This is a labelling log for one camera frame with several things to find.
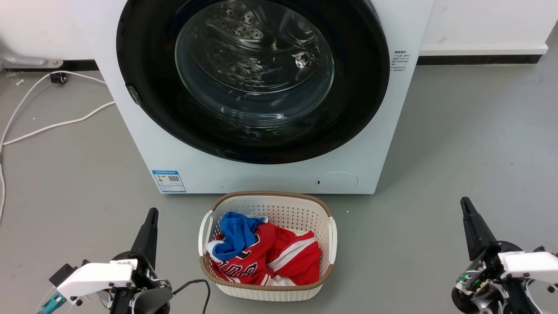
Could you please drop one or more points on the grey pipe bracket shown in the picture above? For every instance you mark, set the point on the grey pipe bracket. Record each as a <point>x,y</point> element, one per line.
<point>26,60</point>

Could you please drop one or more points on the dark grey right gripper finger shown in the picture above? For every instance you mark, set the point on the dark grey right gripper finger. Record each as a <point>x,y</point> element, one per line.
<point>477,231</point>

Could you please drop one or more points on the blue energy label sticker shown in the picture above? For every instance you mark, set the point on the blue energy label sticker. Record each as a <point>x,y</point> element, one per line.
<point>169,181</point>

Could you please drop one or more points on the black round glass washer door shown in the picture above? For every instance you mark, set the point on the black round glass washer door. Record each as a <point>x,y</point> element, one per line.
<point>144,43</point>

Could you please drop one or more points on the round white filter cover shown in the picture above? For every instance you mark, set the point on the round white filter cover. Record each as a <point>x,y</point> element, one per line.
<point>336,182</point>

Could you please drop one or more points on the small text sticker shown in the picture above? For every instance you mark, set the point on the small text sticker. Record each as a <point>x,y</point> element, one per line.
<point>400,60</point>

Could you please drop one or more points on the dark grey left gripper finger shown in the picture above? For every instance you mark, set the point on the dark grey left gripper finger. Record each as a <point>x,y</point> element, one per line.
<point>147,237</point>

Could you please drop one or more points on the red basketball jersey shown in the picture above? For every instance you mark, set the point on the red basketball jersey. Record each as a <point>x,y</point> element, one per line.
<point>296,261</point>

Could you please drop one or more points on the blue garment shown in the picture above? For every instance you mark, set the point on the blue garment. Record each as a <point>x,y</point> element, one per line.
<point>237,233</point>

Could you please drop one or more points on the white plastic laundry basket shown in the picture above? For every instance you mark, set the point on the white plastic laundry basket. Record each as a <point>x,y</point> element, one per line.
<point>279,209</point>

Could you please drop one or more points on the white front-load washing machine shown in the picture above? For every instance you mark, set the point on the white front-load washing machine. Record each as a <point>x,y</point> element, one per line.
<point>261,179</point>

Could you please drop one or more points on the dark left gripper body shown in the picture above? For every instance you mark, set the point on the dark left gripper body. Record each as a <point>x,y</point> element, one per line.
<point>146,296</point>

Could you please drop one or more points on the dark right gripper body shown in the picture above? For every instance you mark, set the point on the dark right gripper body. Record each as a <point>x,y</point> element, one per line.
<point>484,288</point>

